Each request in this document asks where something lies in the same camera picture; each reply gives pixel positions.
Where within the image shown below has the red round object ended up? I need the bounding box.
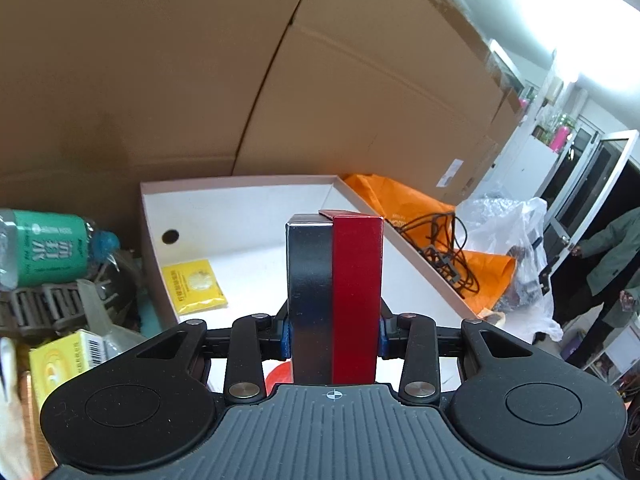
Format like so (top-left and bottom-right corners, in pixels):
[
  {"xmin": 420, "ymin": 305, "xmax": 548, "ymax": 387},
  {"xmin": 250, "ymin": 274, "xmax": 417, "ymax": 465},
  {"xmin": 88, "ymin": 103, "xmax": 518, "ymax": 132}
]
[{"xmin": 264, "ymin": 361, "xmax": 294, "ymax": 397}]

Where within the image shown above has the white and peach cloth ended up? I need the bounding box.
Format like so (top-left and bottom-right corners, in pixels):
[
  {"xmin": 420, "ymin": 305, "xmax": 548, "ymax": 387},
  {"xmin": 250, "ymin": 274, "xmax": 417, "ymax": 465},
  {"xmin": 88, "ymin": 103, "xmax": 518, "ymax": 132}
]
[{"xmin": 0, "ymin": 337, "xmax": 43, "ymax": 480}]

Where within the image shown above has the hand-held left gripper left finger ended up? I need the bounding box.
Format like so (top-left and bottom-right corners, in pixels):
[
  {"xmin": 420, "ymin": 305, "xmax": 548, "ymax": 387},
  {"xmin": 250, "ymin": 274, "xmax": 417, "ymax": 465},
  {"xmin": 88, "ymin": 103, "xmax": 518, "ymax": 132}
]
[{"xmin": 137, "ymin": 300, "xmax": 292, "ymax": 406}]

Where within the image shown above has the yellow box with barcode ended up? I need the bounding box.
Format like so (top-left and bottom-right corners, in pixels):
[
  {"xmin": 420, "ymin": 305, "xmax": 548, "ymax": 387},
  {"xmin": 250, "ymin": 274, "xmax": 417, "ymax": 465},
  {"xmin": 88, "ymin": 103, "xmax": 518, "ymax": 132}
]
[{"xmin": 28, "ymin": 329, "xmax": 108, "ymax": 476}]

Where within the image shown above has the white framed glass door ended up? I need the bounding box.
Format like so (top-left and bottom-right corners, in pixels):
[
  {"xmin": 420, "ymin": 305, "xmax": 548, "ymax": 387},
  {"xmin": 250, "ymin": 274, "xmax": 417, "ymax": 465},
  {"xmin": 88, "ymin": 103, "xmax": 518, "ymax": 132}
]
[{"xmin": 542, "ymin": 130, "xmax": 640, "ymax": 281}]

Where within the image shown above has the green label water bottle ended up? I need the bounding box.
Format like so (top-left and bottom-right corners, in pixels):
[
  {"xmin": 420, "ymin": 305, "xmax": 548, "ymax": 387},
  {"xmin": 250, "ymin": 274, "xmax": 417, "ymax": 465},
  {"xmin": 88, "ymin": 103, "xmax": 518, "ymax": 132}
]
[{"xmin": 0, "ymin": 208, "xmax": 121, "ymax": 291}]

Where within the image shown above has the white cabinet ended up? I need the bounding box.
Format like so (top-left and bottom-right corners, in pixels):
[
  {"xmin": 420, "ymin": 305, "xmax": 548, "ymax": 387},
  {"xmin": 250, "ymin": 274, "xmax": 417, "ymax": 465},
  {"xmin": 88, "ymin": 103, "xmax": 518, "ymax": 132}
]
[{"xmin": 492, "ymin": 119, "xmax": 561, "ymax": 201}]

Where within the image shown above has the small brown cardboard box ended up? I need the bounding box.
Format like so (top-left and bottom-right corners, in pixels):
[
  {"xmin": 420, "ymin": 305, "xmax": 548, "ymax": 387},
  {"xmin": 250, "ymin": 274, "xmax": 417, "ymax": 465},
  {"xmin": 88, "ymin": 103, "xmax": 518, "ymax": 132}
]
[{"xmin": 484, "ymin": 85, "xmax": 526, "ymax": 161}]

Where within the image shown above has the black cable with adapter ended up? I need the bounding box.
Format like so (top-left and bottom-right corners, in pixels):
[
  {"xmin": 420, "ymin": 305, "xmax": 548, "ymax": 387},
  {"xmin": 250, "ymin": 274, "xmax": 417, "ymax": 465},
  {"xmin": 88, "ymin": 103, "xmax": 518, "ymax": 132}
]
[{"xmin": 395, "ymin": 212, "xmax": 481, "ymax": 295}]

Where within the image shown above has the white cardboard box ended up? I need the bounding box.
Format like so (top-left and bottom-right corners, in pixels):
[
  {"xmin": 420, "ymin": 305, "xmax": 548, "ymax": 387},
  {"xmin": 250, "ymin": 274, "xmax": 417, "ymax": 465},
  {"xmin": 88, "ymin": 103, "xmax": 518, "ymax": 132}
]
[{"xmin": 139, "ymin": 174, "xmax": 483, "ymax": 393}]

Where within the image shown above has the clear plastic bag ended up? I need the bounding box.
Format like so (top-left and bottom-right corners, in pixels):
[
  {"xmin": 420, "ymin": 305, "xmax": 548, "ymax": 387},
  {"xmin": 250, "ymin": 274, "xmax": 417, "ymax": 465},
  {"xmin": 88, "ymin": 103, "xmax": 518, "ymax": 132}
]
[{"xmin": 457, "ymin": 196, "xmax": 563, "ymax": 343}]

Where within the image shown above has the yellow sachet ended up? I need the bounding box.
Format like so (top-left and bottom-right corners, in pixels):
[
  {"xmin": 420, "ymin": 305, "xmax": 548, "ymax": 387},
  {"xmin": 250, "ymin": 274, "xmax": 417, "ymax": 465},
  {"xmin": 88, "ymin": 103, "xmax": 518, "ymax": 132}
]
[{"xmin": 161, "ymin": 258, "xmax": 229, "ymax": 315}]

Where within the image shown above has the large brown cardboard box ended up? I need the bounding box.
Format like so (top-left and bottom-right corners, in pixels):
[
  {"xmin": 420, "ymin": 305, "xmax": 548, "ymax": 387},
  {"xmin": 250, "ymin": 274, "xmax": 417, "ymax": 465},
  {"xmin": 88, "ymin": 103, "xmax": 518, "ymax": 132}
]
[
  {"xmin": 0, "ymin": 0, "xmax": 321, "ymax": 211},
  {"xmin": 232, "ymin": 0, "xmax": 506, "ymax": 206}
]

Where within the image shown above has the orange plastic bag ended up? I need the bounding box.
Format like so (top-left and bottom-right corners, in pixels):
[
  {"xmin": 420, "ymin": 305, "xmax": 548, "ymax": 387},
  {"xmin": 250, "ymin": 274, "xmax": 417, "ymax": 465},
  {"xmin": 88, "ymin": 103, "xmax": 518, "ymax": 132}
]
[{"xmin": 341, "ymin": 173, "xmax": 517, "ymax": 317}]

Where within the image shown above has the red and black box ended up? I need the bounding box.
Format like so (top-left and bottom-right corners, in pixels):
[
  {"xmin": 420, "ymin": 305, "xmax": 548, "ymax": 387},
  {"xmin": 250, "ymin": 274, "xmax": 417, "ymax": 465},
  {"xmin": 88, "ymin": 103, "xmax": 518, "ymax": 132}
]
[{"xmin": 285, "ymin": 208, "xmax": 385, "ymax": 386}]

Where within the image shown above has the clear plastic wrapper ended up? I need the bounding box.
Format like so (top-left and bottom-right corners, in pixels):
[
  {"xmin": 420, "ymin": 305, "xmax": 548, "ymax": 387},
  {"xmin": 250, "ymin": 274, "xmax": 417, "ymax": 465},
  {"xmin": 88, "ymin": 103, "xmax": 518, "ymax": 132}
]
[{"xmin": 77, "ymin": 260, "xmax": 147, "ymax": 358}]

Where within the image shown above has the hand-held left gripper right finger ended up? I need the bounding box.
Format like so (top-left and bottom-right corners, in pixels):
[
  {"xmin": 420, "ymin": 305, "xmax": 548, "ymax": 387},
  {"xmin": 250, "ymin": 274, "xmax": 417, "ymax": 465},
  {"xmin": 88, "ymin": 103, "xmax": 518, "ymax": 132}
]
[{"xmin": 377, "ymin": 297, "xmax": 536, "ymax": 406}]

